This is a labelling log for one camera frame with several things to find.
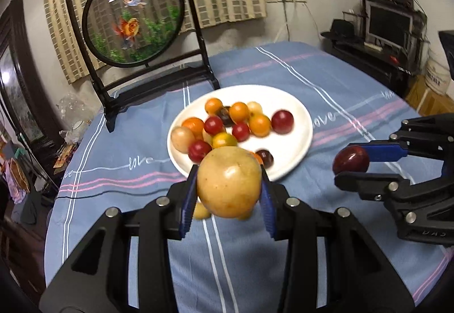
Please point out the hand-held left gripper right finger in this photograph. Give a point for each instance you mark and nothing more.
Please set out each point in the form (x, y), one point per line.
(269, 217)

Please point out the large orange tangerine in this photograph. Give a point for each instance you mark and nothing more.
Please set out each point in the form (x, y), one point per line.
(259, 125)

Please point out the white bucket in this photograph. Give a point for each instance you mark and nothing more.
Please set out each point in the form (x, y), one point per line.
(438, 75)

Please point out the small orange tangerine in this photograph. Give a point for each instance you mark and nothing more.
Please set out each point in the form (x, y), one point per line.
(238, 111)
(255, 156)
(214, 106)
(193, 125)

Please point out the red plum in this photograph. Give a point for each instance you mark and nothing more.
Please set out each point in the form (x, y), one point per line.
(213, 125)
(199, 151)
(282, 121)
(351, 160)
(241, 131)

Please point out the black desk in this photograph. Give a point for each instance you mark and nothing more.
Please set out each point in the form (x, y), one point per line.
(372, 61)

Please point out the goldfish screen on black stand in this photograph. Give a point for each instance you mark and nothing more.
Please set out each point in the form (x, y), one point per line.
(134, 15)

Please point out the small yellow round fruit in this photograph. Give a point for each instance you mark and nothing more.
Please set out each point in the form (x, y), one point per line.
(202, 211)

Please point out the clear plastic bag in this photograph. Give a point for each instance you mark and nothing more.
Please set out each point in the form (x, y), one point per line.
(72, 110)

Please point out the dark wooden framed painting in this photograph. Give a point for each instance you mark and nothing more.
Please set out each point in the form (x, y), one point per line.
(17, 50)

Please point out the yellow-brown round fruit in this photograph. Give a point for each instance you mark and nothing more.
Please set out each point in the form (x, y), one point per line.
(228, 182)
(207, 136)

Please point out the black hat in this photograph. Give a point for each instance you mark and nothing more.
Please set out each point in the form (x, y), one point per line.
(342, 29)

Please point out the colourful booklet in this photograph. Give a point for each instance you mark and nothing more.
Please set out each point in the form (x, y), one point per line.
(65, 156)

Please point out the spotted tan round fruit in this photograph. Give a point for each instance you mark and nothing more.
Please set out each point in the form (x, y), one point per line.
(182, 138)

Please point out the pale yellow apricot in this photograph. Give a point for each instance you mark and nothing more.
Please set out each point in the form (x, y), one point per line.
(254, 107)

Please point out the dark purple plum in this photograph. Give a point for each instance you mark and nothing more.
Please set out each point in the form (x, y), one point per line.
(224, 115)
(266, 158)

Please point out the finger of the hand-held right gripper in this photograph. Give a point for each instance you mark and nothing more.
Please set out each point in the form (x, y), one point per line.
(386, 151)
(365, 183)

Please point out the yellow-green round fruit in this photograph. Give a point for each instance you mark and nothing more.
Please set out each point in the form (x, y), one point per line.
(224, 140)

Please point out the white round plate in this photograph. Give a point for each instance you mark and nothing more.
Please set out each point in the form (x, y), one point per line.
(287, 146)

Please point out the computer monitor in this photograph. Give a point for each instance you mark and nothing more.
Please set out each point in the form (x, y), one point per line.
(388, 24)

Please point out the pink cloth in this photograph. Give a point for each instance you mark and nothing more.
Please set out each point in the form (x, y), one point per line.
(16, 181)

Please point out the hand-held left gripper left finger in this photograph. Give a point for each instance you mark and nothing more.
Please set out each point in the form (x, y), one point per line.
(187, 217)

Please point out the blue plaid tablecloth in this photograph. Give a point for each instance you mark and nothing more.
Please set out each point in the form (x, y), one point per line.
(230, 263)

